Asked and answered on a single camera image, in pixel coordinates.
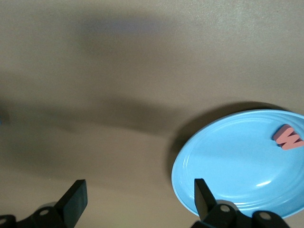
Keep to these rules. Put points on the blue plate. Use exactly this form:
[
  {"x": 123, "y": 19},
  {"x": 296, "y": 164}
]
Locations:
[{"x": 232, "y": 161}]

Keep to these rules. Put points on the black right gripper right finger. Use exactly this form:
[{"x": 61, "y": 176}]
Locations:
[{"x": 206, "y": 206}]

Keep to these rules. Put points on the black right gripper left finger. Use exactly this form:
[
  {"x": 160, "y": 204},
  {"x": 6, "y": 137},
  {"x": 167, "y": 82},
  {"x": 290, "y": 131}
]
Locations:
[{"x": 69, "y": 206}]

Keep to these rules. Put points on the pink foam letter w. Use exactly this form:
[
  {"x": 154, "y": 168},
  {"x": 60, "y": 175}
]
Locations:
[{"x": 288, "y": 139}]

